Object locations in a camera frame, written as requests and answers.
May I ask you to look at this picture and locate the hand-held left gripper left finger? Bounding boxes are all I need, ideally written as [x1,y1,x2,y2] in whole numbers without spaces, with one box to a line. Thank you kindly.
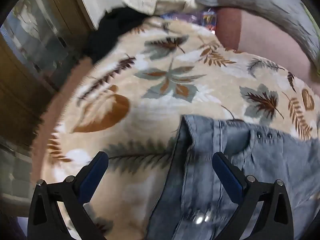
[27,151,109,240]

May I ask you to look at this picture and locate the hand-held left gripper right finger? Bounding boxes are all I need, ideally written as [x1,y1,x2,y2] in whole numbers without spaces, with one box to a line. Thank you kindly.
[212,152,294,240]

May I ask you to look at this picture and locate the blue denim pants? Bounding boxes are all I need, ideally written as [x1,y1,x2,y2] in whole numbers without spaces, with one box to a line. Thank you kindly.
[146,114,320,240]

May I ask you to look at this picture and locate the leaf-printed beige blanket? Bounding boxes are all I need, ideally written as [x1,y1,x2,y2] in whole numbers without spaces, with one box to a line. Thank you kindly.
[31,17,320,240]

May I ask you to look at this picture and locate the wooden door with glass panel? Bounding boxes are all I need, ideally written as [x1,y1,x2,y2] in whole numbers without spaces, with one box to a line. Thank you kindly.
[0,0,98,155]

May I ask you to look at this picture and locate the pink pillow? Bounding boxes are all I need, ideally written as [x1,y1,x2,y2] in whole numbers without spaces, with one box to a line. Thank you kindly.
[216,7,320,94]

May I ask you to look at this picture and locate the black cloth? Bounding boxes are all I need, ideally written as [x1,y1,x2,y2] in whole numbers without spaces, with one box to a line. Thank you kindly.
[84,7,150,64]

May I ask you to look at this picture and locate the colourful printed packet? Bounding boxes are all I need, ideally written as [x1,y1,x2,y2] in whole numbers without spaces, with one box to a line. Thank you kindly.
[160,9,217,32]

